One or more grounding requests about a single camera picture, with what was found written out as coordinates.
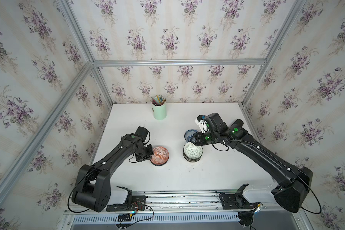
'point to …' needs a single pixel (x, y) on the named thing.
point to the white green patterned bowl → (192, 153)
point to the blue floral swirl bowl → (159, 165)
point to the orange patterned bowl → (160, 155)
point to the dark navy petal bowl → (192, 160)
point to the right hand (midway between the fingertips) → (195, 139)
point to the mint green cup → (159, 112)
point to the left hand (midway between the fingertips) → (154, 158)
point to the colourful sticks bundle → (158, 100)
